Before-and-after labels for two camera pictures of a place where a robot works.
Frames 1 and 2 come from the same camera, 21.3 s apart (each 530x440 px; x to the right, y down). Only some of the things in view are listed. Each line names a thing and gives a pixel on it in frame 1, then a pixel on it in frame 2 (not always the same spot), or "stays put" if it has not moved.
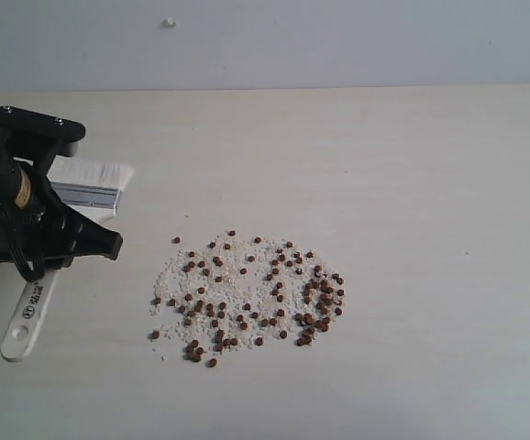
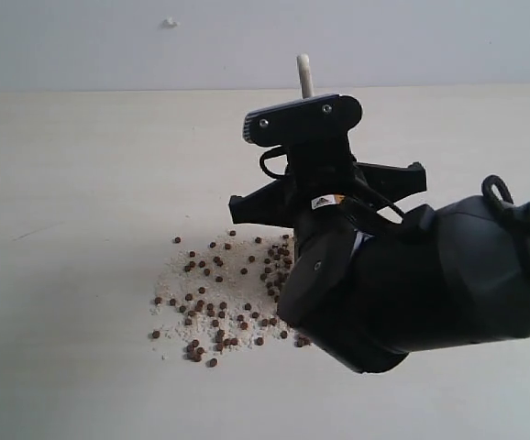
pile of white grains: [239, 291] stays put
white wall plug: [168, 22] stays put
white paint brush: [93, 189] to [304, 76]
